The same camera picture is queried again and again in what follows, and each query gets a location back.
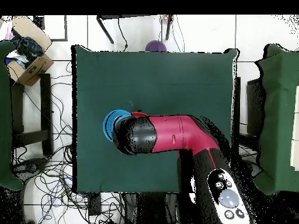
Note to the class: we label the black power strip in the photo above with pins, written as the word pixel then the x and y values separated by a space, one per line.
pixel 94 204

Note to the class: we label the purple plastic bowl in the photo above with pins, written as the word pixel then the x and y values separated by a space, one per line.
pixel 156 46

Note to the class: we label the large orange plastic bowl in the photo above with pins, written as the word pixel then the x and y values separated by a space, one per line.
pixel 139 114

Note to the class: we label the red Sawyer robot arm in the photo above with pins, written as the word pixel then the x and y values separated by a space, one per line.
pixel 182 135

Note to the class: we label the cardboard box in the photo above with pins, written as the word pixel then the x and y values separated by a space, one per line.
pixel 36 70

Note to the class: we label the black box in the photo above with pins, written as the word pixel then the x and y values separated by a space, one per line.
pixel 38 22

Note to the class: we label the black bench frame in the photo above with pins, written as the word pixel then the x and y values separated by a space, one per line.
pixel 45 105

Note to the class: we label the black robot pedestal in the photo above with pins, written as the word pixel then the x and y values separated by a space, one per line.
pixel 149 207

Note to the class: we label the beige board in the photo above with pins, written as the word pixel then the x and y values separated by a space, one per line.
pixel 295 128

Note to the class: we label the black stand base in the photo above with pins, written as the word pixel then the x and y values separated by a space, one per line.
pixel 30 166
pixel 255 170

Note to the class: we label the small blue flat-bottomed bowl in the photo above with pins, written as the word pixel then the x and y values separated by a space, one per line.
pixel 108 123

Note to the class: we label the green cloth covered table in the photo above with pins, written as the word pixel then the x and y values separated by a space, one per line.
pixel 5 116
pixel 278 116

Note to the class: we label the dark clothes bundle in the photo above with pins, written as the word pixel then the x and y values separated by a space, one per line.
pixel 29 47

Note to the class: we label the dark green tablecloth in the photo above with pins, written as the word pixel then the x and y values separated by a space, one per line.
pixel 105 70

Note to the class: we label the black metal table frame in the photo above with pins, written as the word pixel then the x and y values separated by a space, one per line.
pixel 168 28

